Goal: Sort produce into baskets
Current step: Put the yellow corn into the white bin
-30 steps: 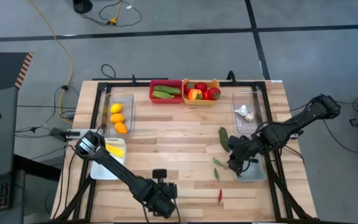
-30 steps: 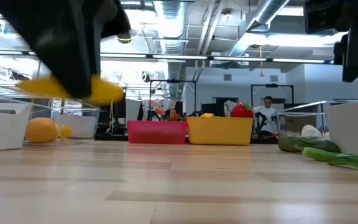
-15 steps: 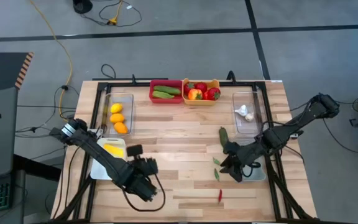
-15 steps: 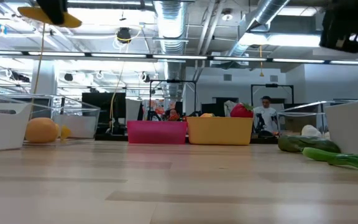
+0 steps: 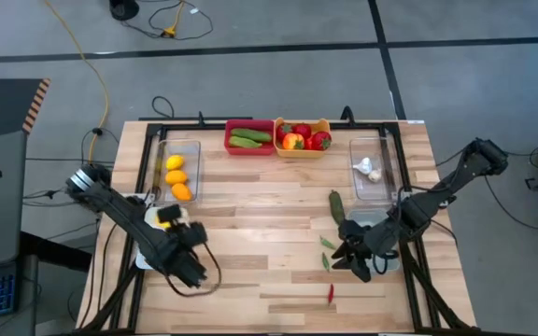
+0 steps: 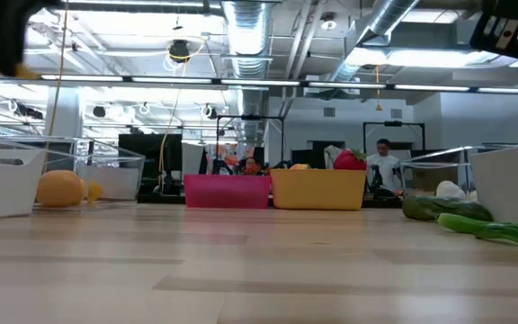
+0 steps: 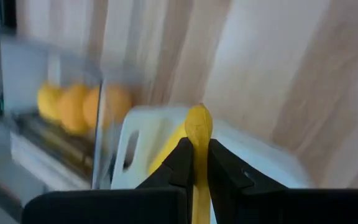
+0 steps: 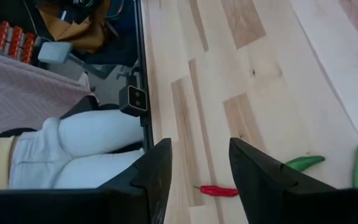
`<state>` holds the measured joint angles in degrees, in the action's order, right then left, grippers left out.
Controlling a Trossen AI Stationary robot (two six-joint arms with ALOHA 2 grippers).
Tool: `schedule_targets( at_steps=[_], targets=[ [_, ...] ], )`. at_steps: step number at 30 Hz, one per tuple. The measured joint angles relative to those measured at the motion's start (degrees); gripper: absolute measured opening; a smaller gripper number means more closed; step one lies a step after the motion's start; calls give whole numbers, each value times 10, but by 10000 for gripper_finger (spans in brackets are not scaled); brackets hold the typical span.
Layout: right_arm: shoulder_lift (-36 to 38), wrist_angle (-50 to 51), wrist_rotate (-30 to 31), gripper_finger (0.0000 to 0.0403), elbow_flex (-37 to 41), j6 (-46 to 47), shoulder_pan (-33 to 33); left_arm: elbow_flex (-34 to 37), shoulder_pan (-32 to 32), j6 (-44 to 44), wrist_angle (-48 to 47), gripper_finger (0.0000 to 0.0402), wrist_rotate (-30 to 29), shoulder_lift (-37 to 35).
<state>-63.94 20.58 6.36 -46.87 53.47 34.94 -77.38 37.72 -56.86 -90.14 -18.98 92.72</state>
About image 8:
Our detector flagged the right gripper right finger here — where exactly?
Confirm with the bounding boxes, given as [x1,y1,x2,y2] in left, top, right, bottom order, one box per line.
[228,138,338,224]

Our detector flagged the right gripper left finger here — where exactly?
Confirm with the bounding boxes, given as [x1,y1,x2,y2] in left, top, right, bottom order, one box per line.
[98,138,173,224]

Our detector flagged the green leaf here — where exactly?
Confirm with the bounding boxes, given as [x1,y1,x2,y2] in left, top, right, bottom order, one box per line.
[283,155,326,173]

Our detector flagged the red chili pepper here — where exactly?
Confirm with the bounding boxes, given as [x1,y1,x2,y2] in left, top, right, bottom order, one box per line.
[193,184,240,198]

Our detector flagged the person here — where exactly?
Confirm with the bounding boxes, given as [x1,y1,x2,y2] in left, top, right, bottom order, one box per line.
[0,108,145,191]

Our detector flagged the pink herringbone cloth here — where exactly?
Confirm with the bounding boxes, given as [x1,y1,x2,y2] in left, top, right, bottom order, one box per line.
[0,51,94,142]

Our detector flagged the grey chair armrest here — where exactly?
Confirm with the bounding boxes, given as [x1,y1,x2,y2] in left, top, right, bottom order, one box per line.
[37,41,116,80]

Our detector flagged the brown paper bag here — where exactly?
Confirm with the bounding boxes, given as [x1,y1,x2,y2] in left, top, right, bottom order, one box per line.
[37,0,113,54]

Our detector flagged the backlit black keyboard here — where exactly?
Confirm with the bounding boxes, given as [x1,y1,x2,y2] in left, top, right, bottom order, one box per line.
[0,4,37,65]

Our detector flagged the black table-level camera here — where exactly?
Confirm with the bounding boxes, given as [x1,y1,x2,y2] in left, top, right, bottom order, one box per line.
[118,83,149,118]

